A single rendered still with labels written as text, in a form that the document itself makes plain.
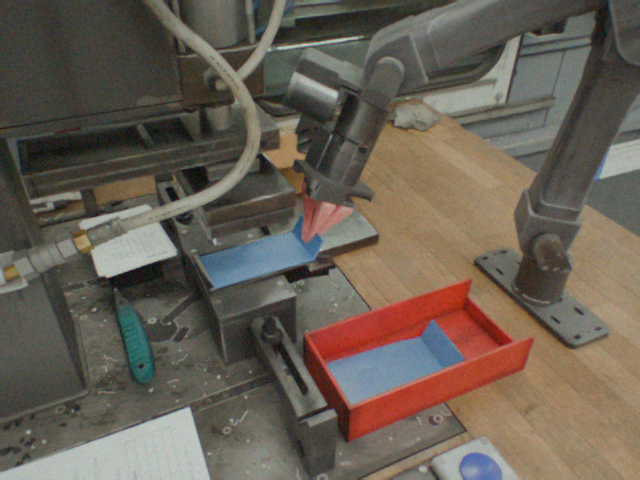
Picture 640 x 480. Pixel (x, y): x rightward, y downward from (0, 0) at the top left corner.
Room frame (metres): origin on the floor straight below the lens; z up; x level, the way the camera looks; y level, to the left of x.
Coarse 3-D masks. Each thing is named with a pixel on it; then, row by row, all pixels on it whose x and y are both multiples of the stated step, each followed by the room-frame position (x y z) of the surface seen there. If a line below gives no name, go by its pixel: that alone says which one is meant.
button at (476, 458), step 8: (464, 456) 0.33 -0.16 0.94; (472, 456) 0.33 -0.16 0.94; (480, 456) 0.33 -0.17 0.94; (488, 456) 0.33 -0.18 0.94; (464, 464) 0.32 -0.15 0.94; (472, 464) 0.32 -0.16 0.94; (480, 464) 0.32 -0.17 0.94; (488, 464) 0.32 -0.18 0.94; (496, 464) 0.32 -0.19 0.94; (464, 472) 0.31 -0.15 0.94; (472, 472) 0.31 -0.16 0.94; (480, 472) 0.31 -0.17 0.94; (488, 472) 0.31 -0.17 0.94; (496, 472) 0.31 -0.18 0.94
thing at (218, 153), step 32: (96, 128) 0.56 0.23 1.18; (128, 128) 0.57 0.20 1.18; (160, 128) 0.59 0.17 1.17; (192, 128) 0.57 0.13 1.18; (224, 128) 0.57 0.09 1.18; (32, 160) 0.51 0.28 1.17; (64, 160) 0.52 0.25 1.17; (96, 160) 0.49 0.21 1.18; (128, 160) 0.50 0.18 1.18; (160, 160) 0.51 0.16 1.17; (192, 160) 0.53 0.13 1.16; (224, 160) 0.54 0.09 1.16; (256, 160) 0.55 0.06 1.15; (32, 192) 0.46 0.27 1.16; (64, 192) 0.47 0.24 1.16; (192, 192) 0.51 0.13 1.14; (256, 192) 0.50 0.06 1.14; (288, 192) 0.50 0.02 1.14; (224, 224) 0.47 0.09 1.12; (256, 224) 0.49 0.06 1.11
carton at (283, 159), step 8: (280, 136) 0.98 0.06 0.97; (288, 136) 0.99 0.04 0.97; (296, 136) 0.99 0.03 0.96; (280, 144) 0.98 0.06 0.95; (288, 144) 0.99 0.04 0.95; (272, 152) 0.97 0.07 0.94; (280, 152) 0.98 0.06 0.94; (288, 152) 0.99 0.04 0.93; (296, 152) 0.99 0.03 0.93; (272, 160) 0.97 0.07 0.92; (280, 160) 0.98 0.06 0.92; (288, 160) 0.98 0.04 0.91; (304, 160) 1.00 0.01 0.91; (280, 168) 0.85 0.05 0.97; (288, 168) 0.86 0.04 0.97; (288, 176) 0.86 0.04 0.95; (296, 176) 0.87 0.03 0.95; (304, 176) 0.87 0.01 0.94; (296, 184) 0.87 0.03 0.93; (296, 192) 0.87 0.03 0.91
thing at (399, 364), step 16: (432, 320) 0.52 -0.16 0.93; (432, 336) 0.50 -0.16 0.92; (384, 352) 0.49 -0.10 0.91; (400, 352) 0.49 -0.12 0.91; (416, 352) 0.49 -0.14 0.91; (432, 352) 0.49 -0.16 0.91; (448, 352) 0.47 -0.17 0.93; (336, 368) 0.46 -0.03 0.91; (352, 368) 0.46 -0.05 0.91; (368, 368) 0.46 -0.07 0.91; (384, 368) 0.46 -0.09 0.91; (400, 368) 0.46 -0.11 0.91; (416, 368) 0.46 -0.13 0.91; (432, 368) 0.46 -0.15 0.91; (352, 384) 0.44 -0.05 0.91; (368, 384) 0.44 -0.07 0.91; (384, 384) 0.44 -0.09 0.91; (400, 384) 0.44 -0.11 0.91; (352, 400) 0.41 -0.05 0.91
